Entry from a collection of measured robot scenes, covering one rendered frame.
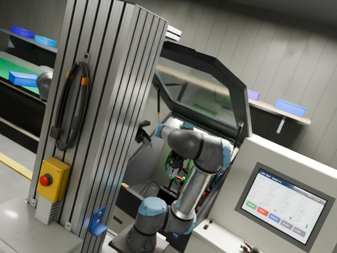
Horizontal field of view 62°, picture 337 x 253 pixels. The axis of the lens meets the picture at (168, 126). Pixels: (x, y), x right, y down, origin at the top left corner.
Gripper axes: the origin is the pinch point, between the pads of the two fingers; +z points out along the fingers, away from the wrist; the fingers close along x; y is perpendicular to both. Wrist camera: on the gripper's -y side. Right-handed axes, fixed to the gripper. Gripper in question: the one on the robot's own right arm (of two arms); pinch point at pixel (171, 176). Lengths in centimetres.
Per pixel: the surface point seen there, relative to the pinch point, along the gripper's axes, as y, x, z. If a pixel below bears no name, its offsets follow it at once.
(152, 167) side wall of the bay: -51, -43, 27
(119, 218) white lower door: -3, -29, 50
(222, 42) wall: -225, -95, -98
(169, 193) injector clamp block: -25.3, -8.7, 24.6
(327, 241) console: -31, 89, 1
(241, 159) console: -35.6, 27.0, -18.7
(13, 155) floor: -64, -256, 122
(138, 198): -2.9, -19.1, 28.0
